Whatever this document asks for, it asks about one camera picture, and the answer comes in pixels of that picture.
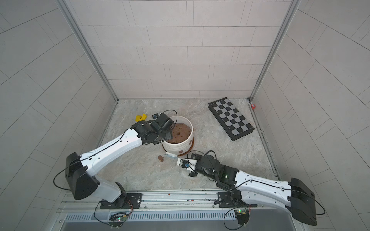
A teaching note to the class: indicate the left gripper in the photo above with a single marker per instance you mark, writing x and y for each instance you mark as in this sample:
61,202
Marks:
166,132

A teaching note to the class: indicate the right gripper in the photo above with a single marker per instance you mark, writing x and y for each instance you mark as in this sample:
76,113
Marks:
196,157

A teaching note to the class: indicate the white ceramic pot with soil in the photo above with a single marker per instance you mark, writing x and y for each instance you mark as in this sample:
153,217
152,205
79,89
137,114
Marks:
182,136

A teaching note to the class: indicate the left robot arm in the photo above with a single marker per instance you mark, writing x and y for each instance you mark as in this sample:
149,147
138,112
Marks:
81,170

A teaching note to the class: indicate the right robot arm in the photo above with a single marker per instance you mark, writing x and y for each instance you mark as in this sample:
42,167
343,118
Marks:
244,189

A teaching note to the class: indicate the terracotta saucer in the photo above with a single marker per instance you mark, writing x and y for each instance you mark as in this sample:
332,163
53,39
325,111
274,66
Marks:
182,154

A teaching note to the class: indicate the yellow plastic block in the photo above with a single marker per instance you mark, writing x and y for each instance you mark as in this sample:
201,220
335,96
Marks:
141,118

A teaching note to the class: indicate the black white checkerboard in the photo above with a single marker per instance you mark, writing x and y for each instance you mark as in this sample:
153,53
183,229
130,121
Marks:
230,118

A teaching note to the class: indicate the right controller board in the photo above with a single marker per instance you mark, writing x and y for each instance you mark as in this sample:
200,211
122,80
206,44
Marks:
242,216

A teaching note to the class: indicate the controller board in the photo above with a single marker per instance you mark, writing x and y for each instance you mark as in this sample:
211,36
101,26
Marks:
118,219
242,216

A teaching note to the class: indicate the left controller board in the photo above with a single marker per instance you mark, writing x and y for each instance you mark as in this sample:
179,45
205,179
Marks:
118,219

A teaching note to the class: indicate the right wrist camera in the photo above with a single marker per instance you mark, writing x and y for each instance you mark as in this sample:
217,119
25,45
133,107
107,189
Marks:
189,164

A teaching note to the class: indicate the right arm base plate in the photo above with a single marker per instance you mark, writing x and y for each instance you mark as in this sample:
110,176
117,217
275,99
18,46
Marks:
232,199

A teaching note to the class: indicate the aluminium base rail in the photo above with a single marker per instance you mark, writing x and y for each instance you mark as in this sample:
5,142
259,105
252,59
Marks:
180,205

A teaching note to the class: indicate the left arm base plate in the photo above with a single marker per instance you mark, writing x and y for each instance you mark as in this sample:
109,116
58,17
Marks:
128,201

